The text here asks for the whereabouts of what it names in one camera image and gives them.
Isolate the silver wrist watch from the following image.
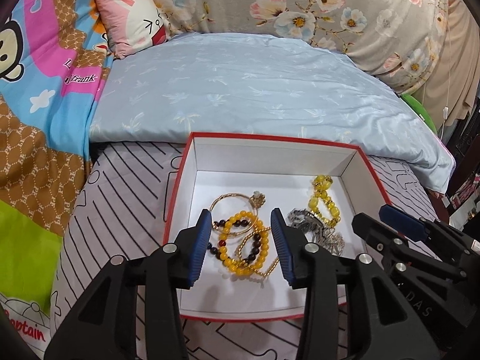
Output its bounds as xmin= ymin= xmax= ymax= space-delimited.
xmin=287 ymin=209 xmax=326 ymax=242

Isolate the orange yellow bead bracelet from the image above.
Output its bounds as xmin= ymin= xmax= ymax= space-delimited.
xmin=218 ymin=210 xmax=271 ymax=277

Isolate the dark brown bead bracelet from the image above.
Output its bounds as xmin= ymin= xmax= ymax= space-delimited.
xmin=206 ymin=218 xmax=264 ymax=265

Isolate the silver rhinestone pendant necklace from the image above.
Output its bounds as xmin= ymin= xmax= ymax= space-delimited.
xmin=310 ymin=224 xmax=347 ymax=258

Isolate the gold bangle bracelet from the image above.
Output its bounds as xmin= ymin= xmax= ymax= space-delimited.
xmin=208 ymin=193 xmax=260 ymax=238

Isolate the gold bead chain bracelet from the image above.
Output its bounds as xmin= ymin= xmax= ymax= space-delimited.
xmin=233 ymin=226 xmax=282 ymax=280

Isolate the yellow amber chunky bracelet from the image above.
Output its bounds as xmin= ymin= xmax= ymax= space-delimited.
xmin=307 ymin=174 xmax=343 ymax=229

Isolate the red cardboard box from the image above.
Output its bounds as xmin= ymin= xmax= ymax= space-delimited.
xmin=163 ymin=133 xmax=389 ymax=322

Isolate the grey striped bed sheet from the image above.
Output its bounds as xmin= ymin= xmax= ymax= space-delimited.
xmin=48 ymin=140 xmax=440 ymax=360

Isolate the green plastic object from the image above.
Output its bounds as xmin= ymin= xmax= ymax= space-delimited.
xmin=400 ymin=94 xmax=437 ymax=133

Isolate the beige curtain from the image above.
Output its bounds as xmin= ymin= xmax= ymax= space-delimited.
xmin=418 ymin=0 xmax=479 ymax=129

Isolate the light blue quilt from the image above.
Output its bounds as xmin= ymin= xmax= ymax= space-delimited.
xmin=89 ymin=33 xmax=456 ymax=194

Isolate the grey floral duvet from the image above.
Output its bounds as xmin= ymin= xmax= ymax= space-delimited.
xmin=154 ymin=0 xmax=448 ymax=94

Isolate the pink rabbit pillow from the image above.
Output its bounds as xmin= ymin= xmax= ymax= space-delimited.
xmin=95 ymin=0 xmax=170 ymax=59

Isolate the colourful monkey cartoon blanket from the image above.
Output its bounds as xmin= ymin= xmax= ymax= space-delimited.
xmin=1 ymin=0 xmax=113 ymax=359

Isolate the white cord with switch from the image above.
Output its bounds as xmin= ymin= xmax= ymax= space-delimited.
xmin=434 ymin=6 xmax=453 ymax=143

